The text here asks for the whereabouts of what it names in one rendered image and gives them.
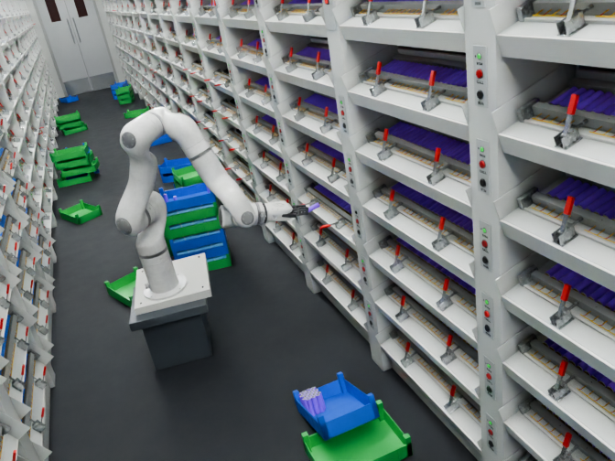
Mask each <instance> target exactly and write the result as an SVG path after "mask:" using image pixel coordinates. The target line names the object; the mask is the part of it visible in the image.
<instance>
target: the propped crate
mask: <svg viewBox="0 0 615 461"><path fill-rule="evenodd" d="M337 377H338V379H337V380H336V381H333V382H331V383H328V384H326V385H323V386H321V387H319V388H317V389H318V391H321V393H322V397H323V400H324V403H325V406H326V409H325V412H323V413H320V414H316V415H315V416H313V415H312V414H311V413H310V412H309V411H308V410H307V409H306V408H305V407H304V406H303V404H302V403H301V401H300V399H299V396H298V394H299V391H298V390H295V391H292V392H293V395H294V398H295V402H296V405H297V410H298V411H299V412H300V414H301V415H302V416H303V417H304V418H305V419H306V420H307V421H308V423H309V424H310V425H311V426H312V427H313V428H314V429H315V430H316V431H317V432H318V434H319V435H320V436H321V437H322V438H323V439H324V440H325V441H326V440H329V439H330V438H332V437H334V436H337V435H339V434H342V433H345V432H347V431H349V430H350V429H353V428H355V427H357V426H359V425H362V424H364V423H367V422H369V421H371V420H373V419H375V418H378V417H380V414H379V412H378V408H377V405H376V401H375V399H374V396H373V394H372V393H368V394H365V393H364V392H362V391H361V390H359V389H358V388H357V387H355V386H354V385H352V384H351V383H350V382H348V381H346V380H345V379H344V376H343V373H342V372H338V373H337Z"/></svg>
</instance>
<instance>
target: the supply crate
mask: <svg viewBox="0 0 615 461"><path fill-rule="evenodd" d="M159 192H160V195H161V196H162V197H163V198H164V195H163V194H167V198H168V202H166V205H167V212H170V211H174V210H179V209H186V208H190V207H195V206H199V205H203V204H208V203H212V202H216V196H215V195H214V194H213V193H212V192H211V191H210V193H208V191H207V188H206V185H205V184H204V183H200V184H196V185H191V186H187V187H183V188H175V189H170V190H166V191H164V190H163V188H159ZM174 196H177V199H178V200H174V199H173V197H174ZM164 200H165V199H164Z"/></svg>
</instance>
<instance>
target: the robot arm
mask: <svg viewBox="0 0 615 461"><path fill-rule="evenodd" d="M166 134H167V135H168V136H169V137H170V138H171V139H172V140H173V141H175V142H177V143H178V144H179V146H180V147H181V149H182V150H183V152H184V153H185V155H186V156H187V158H188V159H189V162H190V163H191V164H192V165H193V167H194V168H195V170H196V171H197V173H198V174H199V176H200V178H201V179H202V181H203V182H204V184H205V185H206V186H207V188H208V189H209V190H210V191H211V192H212V193H213V194H214V195H215V196H216V197H217V198H218V199H219V200H220V201H221V203H222V204H223V205H220V207H219V222H220V225H221V227H222V228H234V227H242V228H250V227H252V226H253V225H263V224H264V223H266V222H267V221H285V220H292V218H296V217H297V216H302V215H308V207H306V205H289V204H288V203H286V202H285V201H277V202H270V203H262V202H255V203H250V202H249V200H248V199H247V197H246V196H245V195H244V193H243V191H242V190H241V189H240V187H239V186H238V185H237V184H236V182H235V181H234V180H233V179H232V178H231V177H230V176H229V175H228V174H227V172H226V171H225V169H224V167H223V166H222V164H221V162H220V160H219V158H218V157H217V156H216V155H215V153H214V151H213V150H212V148H211V147H210V144H209V143H208V141H207V140H206V138H205V136H204V135H203V133H202V132H201V130H200V129H199V127H198V126H197V124H196V123H195V122H194V121H193V120H192V119H191V118H190V117H188V116H187V115H184V114H181V113H171V112H170V111H169V110H168V109H167V108H165V107H159V108H155V109H152V110H150V111H148V112H146V113H144V114H142V115H140V116H138V117H137V118H135V119H134V120H133V121H131V122H129V123H128V124H126V125H125V126H124V128H123V130H122V132H121V134H120V144H121V147H122V148H123V150H125V152H126V153H127V154H128V155H129V159H130V170H129V180H128V183H127V186H126V189H125V191H124V194H123V196H122V198H121V201H120V203H119V206H118V208H117V211H116V214H115V223H116V226H117V228H118V230H119V231H120V232H121V233H123V234H125V235H128V236H134V235H136V234H138V236H137V239H136V243H135V246H136V249H137V252H138V255H139V258H140V261H141V263H142V265H143V268H144V271H145V274H146V278H147V281H148V283H147V284H145V287H144V289H143V294H144V296H145V298H147V299H149V300H154V301H159V300H165V299H168V298H170V297H173V296H175V295H177V294H179V293H180V292H181V291H183V290H184V288H185V287H186V285H187V283H188V281H187V278H186V276H185V275H183V274H181V273H176V271H175V268H174V265H173V263H172V260H171V257H170V254H169V251H168V248H167V244H166V241H165V237H164V232H165V227H166V222H167V205H166V202H165V200H164V199H163V197H162V196H161V195H160V194H159V193H157V192H155V191H153V189H154V186H155V183H156V173H157V160H156V157H155V156H154V155H153V154H152V153H151V152H149V148H150V146H151V144H152V143H153V142H154V141H155V140H156V139H158V138H159V137H161V136H163V135H166Z"/></svg>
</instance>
